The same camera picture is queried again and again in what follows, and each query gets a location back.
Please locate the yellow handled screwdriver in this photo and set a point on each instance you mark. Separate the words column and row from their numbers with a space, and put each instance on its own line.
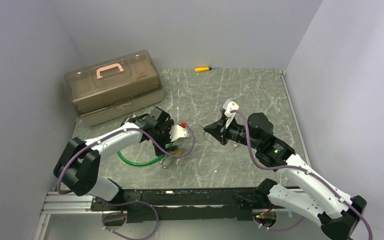
column 202, row 69

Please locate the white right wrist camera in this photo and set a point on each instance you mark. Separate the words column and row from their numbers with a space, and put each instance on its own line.
column 228, row 107

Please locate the brown translucent toolbox pink handle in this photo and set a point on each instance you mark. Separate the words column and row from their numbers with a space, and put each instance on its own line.
column 114, row 88

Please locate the brass padlock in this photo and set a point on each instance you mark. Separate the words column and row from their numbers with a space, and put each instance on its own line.
column 167, row 161

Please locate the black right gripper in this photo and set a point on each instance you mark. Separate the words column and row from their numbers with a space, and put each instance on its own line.
column 218, row 129

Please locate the bunch of small keys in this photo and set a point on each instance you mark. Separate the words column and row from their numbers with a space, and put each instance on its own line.
column 235, row 145

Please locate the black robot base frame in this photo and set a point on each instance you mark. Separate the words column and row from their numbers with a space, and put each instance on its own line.
column 239, row 203

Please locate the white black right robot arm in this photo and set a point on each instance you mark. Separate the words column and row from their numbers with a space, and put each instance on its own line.
column 334, row 211

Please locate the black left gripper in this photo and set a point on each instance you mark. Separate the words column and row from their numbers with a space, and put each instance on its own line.
column 166, row 127

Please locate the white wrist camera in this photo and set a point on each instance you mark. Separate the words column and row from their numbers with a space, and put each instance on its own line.
column 228, row 107
column 178, row 132

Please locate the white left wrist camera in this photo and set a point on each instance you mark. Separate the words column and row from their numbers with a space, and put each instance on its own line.
column 178, row 132

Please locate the green cable lock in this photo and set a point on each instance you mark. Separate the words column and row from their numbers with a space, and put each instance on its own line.
column 140, row 155

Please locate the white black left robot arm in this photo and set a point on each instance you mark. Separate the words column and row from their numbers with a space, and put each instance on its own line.
column 77, row 170

